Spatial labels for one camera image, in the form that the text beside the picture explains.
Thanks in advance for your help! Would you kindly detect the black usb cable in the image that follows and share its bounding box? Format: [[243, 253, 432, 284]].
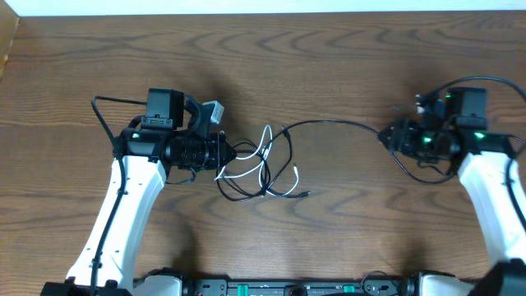
[[229, 126, 311, 201], [215, 118, 455, 202]]

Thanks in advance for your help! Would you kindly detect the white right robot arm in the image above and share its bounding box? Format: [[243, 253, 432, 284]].
[[378, 119, 525, 266]]

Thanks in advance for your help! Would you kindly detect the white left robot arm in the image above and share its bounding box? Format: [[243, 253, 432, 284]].
[[67, 127, 237, 295]]

